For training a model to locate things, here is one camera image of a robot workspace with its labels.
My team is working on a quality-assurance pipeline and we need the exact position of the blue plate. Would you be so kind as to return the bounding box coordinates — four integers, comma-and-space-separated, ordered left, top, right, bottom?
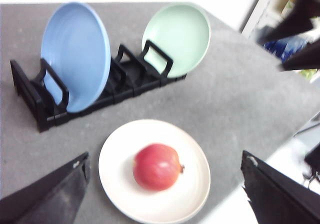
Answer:
41, 2, 111, 113

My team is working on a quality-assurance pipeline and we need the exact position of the green plate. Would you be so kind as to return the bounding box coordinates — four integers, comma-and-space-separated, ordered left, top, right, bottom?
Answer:
142, 3, 211, 78

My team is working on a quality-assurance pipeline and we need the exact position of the black plastic dish rack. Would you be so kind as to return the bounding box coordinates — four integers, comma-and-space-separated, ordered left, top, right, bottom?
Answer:
10, 40, 187, 132

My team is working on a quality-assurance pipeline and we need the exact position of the red pomegranate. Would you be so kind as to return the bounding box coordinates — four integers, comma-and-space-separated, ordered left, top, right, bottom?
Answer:
132, 143, 185, 191

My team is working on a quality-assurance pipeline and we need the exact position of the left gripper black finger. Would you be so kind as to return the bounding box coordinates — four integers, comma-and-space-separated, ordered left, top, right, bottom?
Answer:
259, 0, 320, 43
279, 40, 320, 71

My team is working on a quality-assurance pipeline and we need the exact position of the white plate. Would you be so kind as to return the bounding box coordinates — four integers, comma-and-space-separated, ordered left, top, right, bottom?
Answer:
98, 119, 211, 224

